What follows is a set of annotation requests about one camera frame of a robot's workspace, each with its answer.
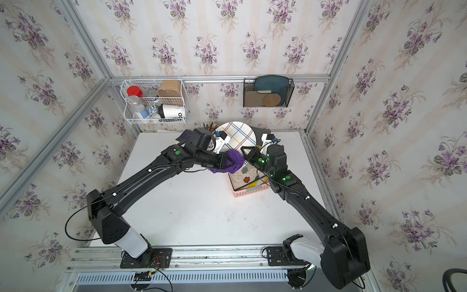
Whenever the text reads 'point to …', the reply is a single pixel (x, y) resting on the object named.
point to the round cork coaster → (271, 100)
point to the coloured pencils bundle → (211, 126)
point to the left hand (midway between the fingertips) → (238, 167)
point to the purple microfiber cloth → (235, 156)
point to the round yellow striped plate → (256, 184)
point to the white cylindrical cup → (171, 111)
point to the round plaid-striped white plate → (241, 134)
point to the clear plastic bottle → (135, 106)
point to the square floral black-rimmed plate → (245, 174)
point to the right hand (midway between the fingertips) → (241, 148)
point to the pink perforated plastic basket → (244, 192)
